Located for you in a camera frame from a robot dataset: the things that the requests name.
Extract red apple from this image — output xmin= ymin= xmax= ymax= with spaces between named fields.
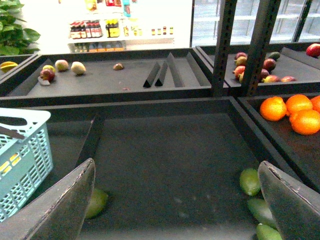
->
xmin=305 ymin=43 xmax=320 ymax=58

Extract orange fruit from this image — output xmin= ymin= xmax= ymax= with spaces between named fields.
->
xmin=259 ymin=96 xmax=287 ymax=122
xmin=289 ymin=109 xmax=320 ymax=135
xmin=285 ymin=94 xmax=313 ymax=117

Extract black metal post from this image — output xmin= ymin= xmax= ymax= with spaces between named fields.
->
xmin=211 ymin=0 xmax=237 ymax=97
xmin=241 ymin=0 xmax=281 ymax=97

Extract green avocado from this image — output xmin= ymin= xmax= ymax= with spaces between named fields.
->
xmin=256 ymin=223 xmax=282 ymax=240
xmin=239 ymin=168 xmax=261 ymax=196
xmin=247 ymin=198 xmax=277 ymax=229
xmin=85 ymin=188 xmax=109 ymax=219

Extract yellow mango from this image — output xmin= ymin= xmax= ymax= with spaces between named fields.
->
xmin=0 ymin=153 xmax=22 ymax=176

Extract green potted plant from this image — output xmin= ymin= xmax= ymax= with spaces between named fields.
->
xmin=0 ymin=0 xmax=41 ymax=56

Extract black avocado tray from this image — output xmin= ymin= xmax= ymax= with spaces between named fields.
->
xmin=43 ymin=97 xmax=293 ymax=240

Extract brown basket handle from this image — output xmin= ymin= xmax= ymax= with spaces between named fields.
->
xmin=0 ymin=126 xmax=25 ymax=140

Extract teal plastic basket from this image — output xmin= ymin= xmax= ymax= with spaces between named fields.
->
xmin=0 ymin=108 xmax=54 ymax=221

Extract green avocado far tray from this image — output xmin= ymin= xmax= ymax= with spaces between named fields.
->
xmin=268 ymin=51 xmax=281 ymax=61

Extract glass refrigerator doors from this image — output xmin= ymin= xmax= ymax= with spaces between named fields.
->
xmin=191 ymin=0 xmax=320 ymax=47

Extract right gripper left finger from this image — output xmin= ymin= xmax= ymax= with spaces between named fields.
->
xmin=0 ymin=158 xmax=96 ymax=240

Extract black far left tray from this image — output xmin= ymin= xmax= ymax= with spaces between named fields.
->
xmin=0 ymin=48 xmax=211 ymax=107

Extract pale round fruit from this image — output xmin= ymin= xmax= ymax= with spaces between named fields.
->
xmin=71 ymin=61 xmax=86 ymax=76
xmin=55 ymin=59 xmax=69 ymax=72

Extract star fruit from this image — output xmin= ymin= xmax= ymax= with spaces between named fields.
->
xmin=0 ymin=61 xmax=18 ymax=73

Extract white grocery shelf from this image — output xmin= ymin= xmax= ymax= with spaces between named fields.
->
xmin=57 ymin=0 xmax=175 ymax=53

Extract black triangular divider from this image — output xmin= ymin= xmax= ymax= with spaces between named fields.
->
xmin=143 ymin=61 xmax=160 ymax=88
xmin=155 ymin=60 xmax=168 ymax=87

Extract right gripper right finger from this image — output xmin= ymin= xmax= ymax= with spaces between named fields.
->
xmin=257 ymin=161 xmax=320 ymax=240

